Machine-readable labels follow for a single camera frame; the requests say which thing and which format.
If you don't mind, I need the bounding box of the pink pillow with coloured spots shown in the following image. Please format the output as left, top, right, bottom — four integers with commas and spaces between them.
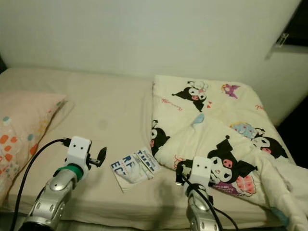
0, 90, 67, 204

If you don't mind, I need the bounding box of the metal window latch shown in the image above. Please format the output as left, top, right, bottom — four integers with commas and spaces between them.
274, 33, 290, 48

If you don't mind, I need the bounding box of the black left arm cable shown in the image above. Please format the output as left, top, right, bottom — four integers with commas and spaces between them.
10, 139, 71, 231

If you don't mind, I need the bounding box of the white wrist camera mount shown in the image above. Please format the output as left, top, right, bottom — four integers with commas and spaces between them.
66, 136, 93, 169
190, 156, 214, 188

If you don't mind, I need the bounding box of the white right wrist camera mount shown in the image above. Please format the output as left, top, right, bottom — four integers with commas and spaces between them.
190, 156, 214, 188

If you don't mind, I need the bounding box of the cream cartoon print blanket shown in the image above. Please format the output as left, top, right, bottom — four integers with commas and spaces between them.
152, 75, 308, 228

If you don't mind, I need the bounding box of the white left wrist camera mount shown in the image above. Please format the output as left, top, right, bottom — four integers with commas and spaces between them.
66, 136, 93, 169

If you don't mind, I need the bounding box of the white book with blue letters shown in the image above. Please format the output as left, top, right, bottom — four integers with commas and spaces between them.
110, 148, 162, 193

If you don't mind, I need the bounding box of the bed with beige sheet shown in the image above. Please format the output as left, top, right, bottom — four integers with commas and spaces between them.
0, 66, 295, 230

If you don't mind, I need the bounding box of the dark teal headboard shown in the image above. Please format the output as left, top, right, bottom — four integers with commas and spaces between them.
0, 53, 7, 74

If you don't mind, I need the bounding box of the white printed packaging sleeve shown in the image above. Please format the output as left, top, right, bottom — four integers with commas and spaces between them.
115, 164, 150, 193

